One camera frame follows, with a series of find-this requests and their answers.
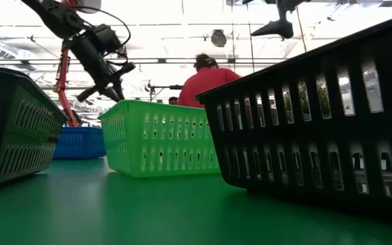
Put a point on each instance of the person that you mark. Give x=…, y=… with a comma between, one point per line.
x=204, y=85
x=173, y=100

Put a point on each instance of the green plastic basket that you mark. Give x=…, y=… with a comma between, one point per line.
x=158, y=139

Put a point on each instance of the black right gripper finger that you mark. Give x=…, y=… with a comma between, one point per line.
x=277, y=30

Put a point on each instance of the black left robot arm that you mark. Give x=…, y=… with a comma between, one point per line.
x=56, y=17

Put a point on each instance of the black plastic basket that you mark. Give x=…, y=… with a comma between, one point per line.
x=22, y=136
x=318, y=132

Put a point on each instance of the black gantry frame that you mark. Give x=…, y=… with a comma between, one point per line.
x=162, y=87

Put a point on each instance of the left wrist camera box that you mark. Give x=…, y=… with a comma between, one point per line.
x=107, y=37

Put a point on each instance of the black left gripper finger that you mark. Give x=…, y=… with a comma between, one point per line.
x=120, y=89
x=112, y=92

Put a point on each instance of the blue plastic basket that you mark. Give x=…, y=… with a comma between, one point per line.
x=80, y=144

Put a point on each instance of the red desk lamp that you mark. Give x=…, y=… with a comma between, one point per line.
x=61, y=85

